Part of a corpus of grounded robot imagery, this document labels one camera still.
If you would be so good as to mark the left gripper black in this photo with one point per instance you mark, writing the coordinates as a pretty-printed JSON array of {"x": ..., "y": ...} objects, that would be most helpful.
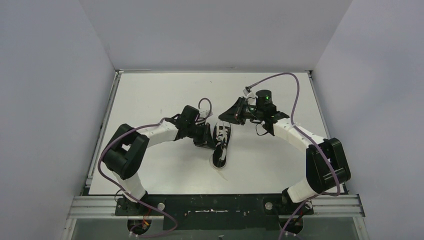
[{"x": 205, "y": 141}]

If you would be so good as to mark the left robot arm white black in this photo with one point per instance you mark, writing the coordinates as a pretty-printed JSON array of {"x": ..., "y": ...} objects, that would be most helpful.
[{"x": 121, "y": 159}]

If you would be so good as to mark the white shoelace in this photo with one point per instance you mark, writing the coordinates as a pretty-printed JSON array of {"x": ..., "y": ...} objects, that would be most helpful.
[{"x": 221, "y": 136}]

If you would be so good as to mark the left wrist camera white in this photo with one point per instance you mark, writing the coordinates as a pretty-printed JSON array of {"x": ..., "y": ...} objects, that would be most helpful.
[{"x": 205, "y": 113}]

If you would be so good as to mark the black white canvas sneaker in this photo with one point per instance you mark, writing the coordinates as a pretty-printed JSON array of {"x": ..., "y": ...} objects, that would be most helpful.
[{"x": 221, "y": 144}]

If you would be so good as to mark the aluminium frame rail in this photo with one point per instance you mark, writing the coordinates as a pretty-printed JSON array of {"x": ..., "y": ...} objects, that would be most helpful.
[{"x": 103, "y": 207}]

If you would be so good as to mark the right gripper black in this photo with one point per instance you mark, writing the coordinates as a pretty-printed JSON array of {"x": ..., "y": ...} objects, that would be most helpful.
[{"x": 235, "y": 115}]

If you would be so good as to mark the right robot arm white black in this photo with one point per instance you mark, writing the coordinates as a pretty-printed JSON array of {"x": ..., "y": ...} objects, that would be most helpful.
[{"x": 325, "y": 160}]

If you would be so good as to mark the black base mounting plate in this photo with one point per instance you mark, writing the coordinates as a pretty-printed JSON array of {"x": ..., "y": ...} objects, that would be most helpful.
[{"x": 217, "y": 211}]

